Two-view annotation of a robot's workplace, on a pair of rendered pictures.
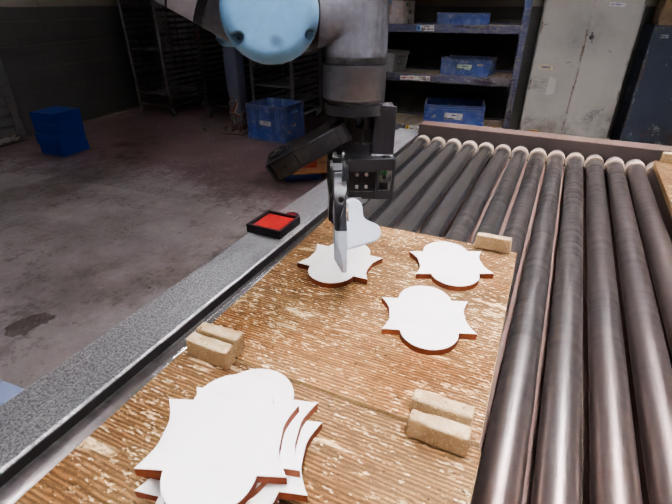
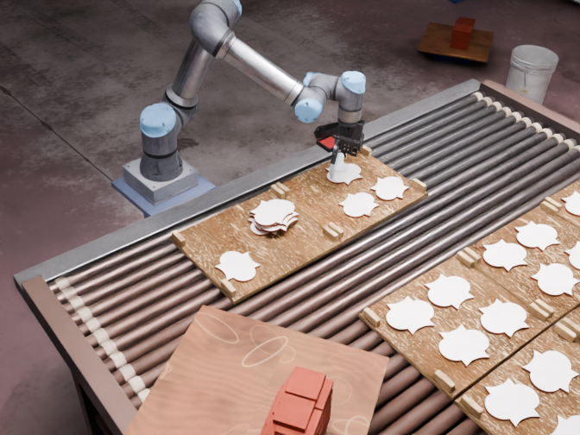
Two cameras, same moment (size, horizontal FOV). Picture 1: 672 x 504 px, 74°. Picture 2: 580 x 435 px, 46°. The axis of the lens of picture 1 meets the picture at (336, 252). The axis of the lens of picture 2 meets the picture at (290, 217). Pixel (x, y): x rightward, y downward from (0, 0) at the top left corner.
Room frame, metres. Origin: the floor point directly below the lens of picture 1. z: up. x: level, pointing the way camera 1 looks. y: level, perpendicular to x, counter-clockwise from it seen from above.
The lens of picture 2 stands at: (-1.25, -0.66, 2.38)
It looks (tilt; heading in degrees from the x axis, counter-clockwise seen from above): 40 degrees down; 25
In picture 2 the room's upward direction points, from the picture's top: 2 degrees clockwise
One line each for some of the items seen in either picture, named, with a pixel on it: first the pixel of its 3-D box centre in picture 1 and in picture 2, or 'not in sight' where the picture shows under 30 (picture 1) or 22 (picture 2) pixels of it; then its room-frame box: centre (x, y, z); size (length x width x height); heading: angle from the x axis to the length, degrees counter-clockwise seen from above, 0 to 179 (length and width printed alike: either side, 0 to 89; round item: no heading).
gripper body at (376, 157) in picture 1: (357, 150); (349, 135); (0.57, -0.03, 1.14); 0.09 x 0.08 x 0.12; 94
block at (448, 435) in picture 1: (438, 431); (330, 234); (0.28, -0.10, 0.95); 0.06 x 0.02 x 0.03; 65
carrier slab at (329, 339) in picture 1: (378, 294); (350, 192); (0.54, -0.06, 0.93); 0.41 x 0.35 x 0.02; 156
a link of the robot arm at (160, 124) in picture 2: not in sight; (159, 128); (0.35, 0.57, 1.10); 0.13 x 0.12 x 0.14; 9
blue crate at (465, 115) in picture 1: (453, 112); not in sight; (4.96, -1.27, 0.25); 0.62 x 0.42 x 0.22; 77
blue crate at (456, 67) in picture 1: (468, 65); not in sight; (4.93, -1.36, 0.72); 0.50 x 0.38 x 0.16; 62
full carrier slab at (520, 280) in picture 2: not in sight; (546, 256); (0.51, -0.73, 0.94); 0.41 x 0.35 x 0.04; 153
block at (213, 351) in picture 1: (210, 350); (277, 192); (0.40, 0.15, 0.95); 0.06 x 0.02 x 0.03; 65
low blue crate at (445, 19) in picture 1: (462, 19); not in sight; (4.92, -1.24, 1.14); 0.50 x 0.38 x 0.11; 78
